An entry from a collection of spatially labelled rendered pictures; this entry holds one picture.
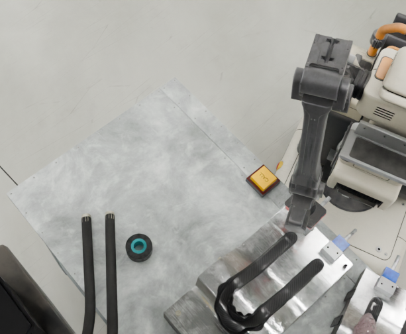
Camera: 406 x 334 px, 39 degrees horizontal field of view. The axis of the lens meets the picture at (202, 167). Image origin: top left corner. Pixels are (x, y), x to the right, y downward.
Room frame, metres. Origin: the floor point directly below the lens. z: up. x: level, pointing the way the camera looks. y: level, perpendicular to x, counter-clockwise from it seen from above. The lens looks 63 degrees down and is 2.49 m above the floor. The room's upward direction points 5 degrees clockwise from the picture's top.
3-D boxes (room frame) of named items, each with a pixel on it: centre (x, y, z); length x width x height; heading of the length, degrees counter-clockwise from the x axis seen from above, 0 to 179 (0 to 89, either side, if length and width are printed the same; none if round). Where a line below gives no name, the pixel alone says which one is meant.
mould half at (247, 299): (0.45, -0.19, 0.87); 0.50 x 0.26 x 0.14; 136
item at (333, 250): (0.60, -0.43, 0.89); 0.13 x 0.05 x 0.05; 136
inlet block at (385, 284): (0.53, -0.58, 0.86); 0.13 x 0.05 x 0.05; 153
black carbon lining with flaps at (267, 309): (0.45, -0.21, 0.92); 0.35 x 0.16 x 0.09; 136
